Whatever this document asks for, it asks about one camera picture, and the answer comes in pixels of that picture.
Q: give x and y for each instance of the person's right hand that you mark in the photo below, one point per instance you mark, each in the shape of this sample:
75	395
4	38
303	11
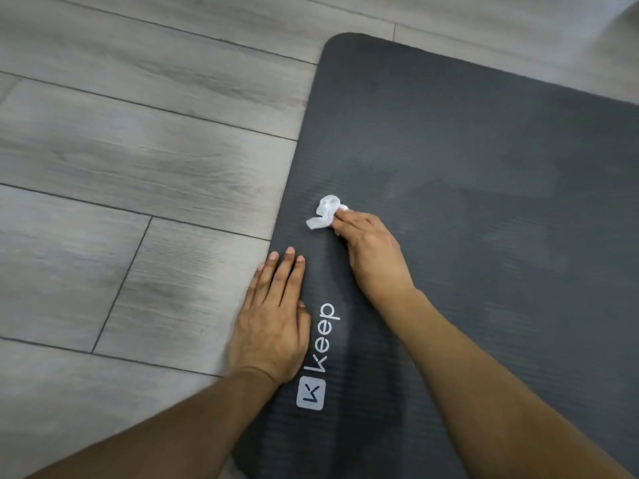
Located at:
374	254

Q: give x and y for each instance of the person's left forearm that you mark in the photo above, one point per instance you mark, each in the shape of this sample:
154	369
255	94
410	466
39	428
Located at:
165	434

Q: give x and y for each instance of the dark grey yoga mat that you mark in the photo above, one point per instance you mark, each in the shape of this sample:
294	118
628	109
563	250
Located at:
474	169

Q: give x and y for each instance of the person's left hand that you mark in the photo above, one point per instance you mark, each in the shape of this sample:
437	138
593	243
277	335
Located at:
272	329

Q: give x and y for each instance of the person's right forearm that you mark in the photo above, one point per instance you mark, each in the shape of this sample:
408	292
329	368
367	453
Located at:
489	394

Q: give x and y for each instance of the white wipe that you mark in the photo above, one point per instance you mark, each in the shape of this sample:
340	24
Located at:
324	211

